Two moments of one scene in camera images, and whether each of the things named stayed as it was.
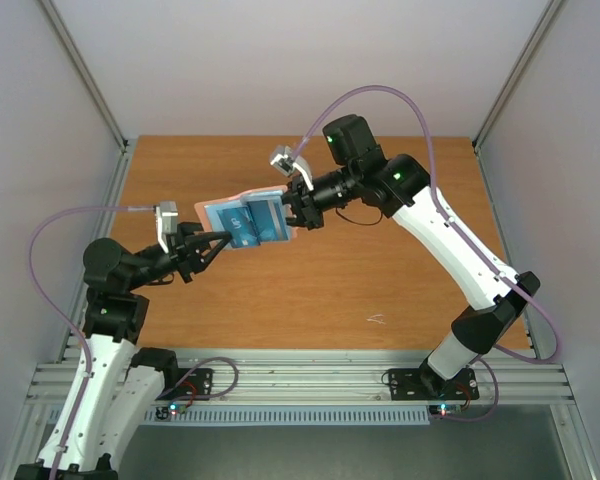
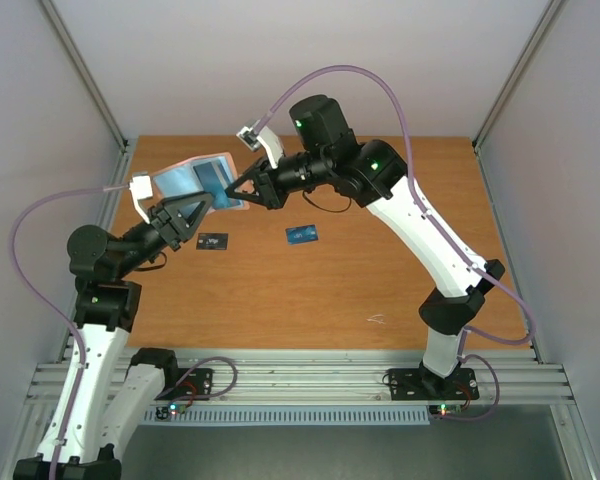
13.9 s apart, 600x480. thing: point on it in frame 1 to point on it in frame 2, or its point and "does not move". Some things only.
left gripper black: x=185 y=257 to x=174 y=223
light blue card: x=266 y=210 to x=213 y=184
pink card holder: x=249 y=218 to x=210 y=174
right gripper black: x=307 y=203 to x=268 y=187
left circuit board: x=170 y=411 does not move
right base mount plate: x=424 y=384 does not move
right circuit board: x=441 y=410 does not move
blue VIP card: x=238 y=222 to x=301 y=234
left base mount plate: x=187 y=384 does not move
